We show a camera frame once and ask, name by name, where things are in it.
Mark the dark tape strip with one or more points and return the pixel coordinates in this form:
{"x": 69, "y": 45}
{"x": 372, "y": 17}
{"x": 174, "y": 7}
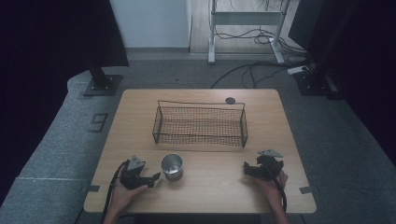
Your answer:
{"x": 305, "y": 189}
{"x": 92, "y": 188}

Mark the black stand with base plate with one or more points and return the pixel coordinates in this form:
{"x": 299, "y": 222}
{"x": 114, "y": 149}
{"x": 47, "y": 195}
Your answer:
{"x": 101, "y": 82}
{"x": 314, "y": 81}

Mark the person's right hand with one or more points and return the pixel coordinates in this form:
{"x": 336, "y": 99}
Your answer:
{"x": 274, "y": 186}

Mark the silver metal cup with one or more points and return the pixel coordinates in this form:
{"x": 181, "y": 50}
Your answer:
{"x": 172, "y": 166}

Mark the person's left hand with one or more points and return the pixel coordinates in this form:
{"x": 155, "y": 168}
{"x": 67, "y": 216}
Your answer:
{"x": 123, "y": 194}

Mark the round dark table grommet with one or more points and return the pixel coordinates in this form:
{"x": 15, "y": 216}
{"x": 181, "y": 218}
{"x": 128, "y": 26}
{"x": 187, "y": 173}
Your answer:
{"x": 230, "y": 100}

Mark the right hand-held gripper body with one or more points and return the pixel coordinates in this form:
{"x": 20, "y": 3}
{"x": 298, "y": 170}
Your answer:
{"x": 269, "y": 165}

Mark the white power strip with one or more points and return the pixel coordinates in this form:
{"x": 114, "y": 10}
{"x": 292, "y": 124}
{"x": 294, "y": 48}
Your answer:
{"x": 298, "y": 69}

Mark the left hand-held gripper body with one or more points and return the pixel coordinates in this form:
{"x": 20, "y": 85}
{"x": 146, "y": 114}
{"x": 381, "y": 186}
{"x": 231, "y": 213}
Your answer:
{"x": 134, "y": 169}

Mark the white metal desk frame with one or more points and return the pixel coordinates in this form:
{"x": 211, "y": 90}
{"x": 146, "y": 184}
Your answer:
{"x": 246, "y": 18}

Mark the black curtain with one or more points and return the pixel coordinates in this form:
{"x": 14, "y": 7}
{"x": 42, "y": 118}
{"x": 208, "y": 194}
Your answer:
{"x": 56, "y": 46}
{"x": 358, "y": 62}

